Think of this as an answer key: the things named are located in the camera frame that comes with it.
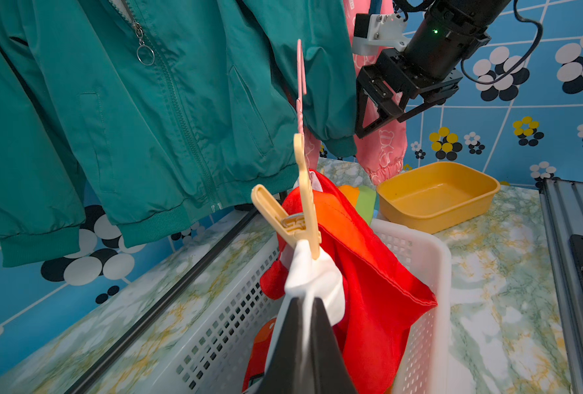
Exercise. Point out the yellow plastic tub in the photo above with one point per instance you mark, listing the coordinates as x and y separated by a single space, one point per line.
437 196

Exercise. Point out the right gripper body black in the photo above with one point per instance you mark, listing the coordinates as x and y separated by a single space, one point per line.
392 89

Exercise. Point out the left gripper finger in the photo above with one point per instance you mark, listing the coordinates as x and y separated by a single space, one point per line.
306 357

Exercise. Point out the white plastic basket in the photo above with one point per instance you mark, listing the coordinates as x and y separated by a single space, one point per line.
202 342

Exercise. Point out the pink printed jacket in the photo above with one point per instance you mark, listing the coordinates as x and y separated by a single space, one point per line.
381 153

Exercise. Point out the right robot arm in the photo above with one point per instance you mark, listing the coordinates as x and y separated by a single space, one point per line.
420 53

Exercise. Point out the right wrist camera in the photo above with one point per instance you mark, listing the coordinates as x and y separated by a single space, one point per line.
372 31

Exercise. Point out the black clothes rack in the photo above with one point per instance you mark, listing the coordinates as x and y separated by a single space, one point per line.
100 367

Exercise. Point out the red white rainbow jacket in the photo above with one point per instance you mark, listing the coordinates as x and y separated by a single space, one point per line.
370 298

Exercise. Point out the green letter jacket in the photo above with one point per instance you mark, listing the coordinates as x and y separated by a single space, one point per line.
168 110

